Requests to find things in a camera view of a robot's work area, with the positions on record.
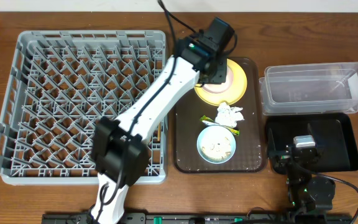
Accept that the wooden chopstick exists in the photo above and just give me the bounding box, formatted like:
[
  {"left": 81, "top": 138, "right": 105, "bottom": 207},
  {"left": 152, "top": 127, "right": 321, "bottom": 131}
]
[{"left": 157, "top": 123, "right": 162, "bottom": 142}]

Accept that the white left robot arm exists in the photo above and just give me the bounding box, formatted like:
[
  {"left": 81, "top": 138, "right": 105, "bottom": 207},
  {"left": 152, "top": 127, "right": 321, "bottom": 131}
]
[{"left": 89, "top": 37, "right": 230, "bottom": 223}]

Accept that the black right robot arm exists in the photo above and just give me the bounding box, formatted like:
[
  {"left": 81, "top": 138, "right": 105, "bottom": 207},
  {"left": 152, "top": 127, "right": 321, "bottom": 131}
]
[{"left": 267, "top": 144, "right": 336, "bottom": 218}]

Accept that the black waste bin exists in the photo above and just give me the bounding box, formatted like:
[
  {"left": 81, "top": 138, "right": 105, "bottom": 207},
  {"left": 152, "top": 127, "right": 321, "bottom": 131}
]
[{"left": 265, "top": 113, "right": 358, "bottom": 172}]

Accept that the grey dishwasher rack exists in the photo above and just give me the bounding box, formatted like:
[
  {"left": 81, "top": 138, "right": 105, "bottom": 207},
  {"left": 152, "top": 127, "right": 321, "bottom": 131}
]
[{"left": 0, "top": 30, "right": 166, "bottom": 185}]

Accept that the yellow plate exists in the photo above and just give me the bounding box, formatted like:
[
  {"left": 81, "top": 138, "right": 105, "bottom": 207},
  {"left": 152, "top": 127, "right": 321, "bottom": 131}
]
[{"left": 194, "top": 59, "right": 247, "bottom": 106}]

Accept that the dark brown serving tray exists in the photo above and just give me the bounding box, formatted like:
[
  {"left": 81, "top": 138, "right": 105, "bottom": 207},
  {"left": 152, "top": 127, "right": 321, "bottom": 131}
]
[{"left": 169, "top": 57, "right": 267, "bottom": 174}]

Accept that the crumpled white napkin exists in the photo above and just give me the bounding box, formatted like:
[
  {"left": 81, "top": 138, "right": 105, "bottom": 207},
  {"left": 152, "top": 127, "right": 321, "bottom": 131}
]
[{"left": 214, "top": 102, "right": 244, "bottom": 128}]

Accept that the green snack wrapper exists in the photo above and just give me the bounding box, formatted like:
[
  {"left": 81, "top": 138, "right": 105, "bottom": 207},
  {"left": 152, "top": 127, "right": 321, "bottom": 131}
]
[{"left": 200, "top": 115, "right": 240, "bottom": 136}]

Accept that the blue bowl with food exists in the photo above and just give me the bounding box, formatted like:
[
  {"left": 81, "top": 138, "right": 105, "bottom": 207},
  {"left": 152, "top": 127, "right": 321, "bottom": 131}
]
[{"left": 196, "top": 126, "right": 236, "bottom": 164}]

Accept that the clear plastic bin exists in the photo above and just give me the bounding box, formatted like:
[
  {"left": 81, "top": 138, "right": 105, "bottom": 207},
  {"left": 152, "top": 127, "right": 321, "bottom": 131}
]
[{"left": 259, "top": 62, "right": 358, "bottom": 116}]

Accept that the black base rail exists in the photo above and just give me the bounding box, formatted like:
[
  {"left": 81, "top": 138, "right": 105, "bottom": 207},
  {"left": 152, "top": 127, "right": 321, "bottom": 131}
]
[{"left": 41, "top": 212, "right": 354, "bottom": 224}]

